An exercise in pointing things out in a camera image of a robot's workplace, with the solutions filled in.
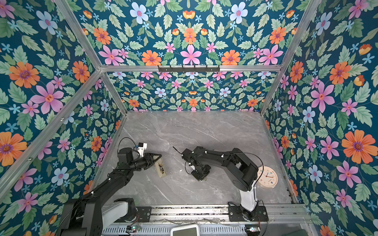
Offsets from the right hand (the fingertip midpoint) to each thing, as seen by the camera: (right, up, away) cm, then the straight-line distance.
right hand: (202, 176), depth 87 cm
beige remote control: (-23, +7, -7) cm, 25 cm away
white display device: (-7, -17, -21) cm, 28 cm away
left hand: (-23, +15, -7) cm, 28 cm away
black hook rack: (-9, +67, +6) cm, 68 cm away
